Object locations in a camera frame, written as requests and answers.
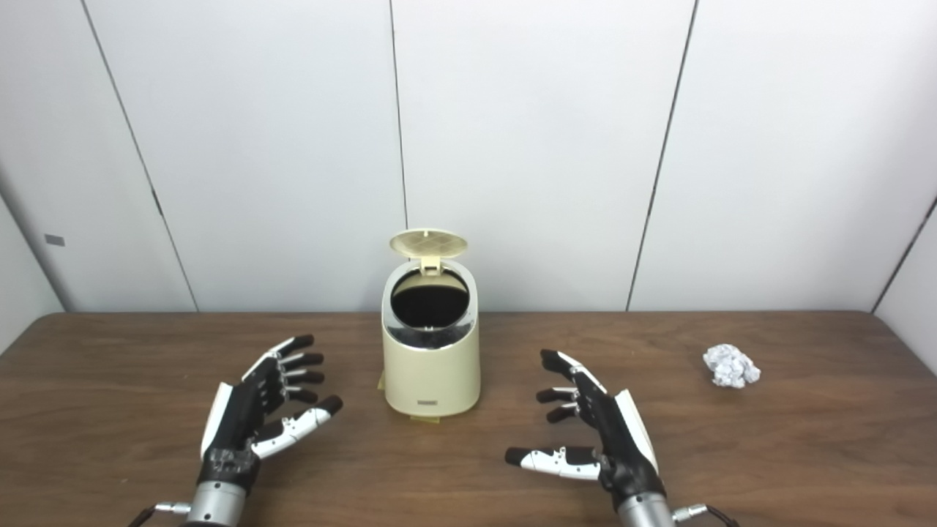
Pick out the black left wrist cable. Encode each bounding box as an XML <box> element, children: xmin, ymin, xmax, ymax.
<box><xmin>135</xmin><ymin>501</ymin><xmax>193</xmax><ymax>527</ymax></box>

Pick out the cream round bin lid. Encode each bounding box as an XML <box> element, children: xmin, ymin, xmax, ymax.
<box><xmin>389</xmin><ymin>228</ymin><xmax>469</xmax><ymax>277</ymax></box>

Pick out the white paper ball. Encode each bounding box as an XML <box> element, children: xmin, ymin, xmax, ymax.
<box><xmin>703</xmin><ymin>344</ymin><xmax>762</xmax><ymax>389</ymax></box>

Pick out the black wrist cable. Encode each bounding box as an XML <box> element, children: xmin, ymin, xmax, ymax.
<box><xmin>672</xmin><ymin>503</ymin><xmax>740</xmax><ymax>527</ymax></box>
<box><xmin>135</xmin><ymin>501</ymin><xmax>193</xmax><ymax>527</ymax></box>

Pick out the cream-colored trash bin body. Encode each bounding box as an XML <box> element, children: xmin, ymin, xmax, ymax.
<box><xmin>381</xmin><ymin>258</ymin><xmax>482</xmax><ymax>418</ymax></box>

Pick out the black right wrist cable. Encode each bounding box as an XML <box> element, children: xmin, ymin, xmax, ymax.
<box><xmin>672</xmin><ymin>503</ymin><xmax>740</xmax><ymax>527</ymax></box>

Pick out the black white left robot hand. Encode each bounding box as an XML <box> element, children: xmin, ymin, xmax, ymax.
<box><xmin>196</xmin><ymin>334</ymin><xmax>344</xmax><ymax>492</ymax></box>

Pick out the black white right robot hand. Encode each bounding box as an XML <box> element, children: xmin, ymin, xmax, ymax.
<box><xmin>504</xmin><ymin>349</ymin><xmax>667</xmax><ymax>505</ymax></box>

